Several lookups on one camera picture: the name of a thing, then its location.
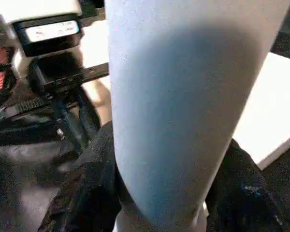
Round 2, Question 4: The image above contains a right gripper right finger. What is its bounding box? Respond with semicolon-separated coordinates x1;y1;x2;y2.
204;139;290;232

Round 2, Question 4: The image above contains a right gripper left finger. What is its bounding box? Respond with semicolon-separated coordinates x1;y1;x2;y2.
37;120;123;232

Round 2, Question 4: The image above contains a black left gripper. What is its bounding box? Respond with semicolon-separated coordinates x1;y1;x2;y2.
0;52;95;156

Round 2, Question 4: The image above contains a white plastic table top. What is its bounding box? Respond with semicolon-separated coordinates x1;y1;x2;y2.
80;19;290;171

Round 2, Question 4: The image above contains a white plastic table leg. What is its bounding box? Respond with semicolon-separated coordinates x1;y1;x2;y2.
105;0;290;232

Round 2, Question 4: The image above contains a black mat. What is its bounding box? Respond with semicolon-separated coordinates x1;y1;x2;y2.
0;0;290;232

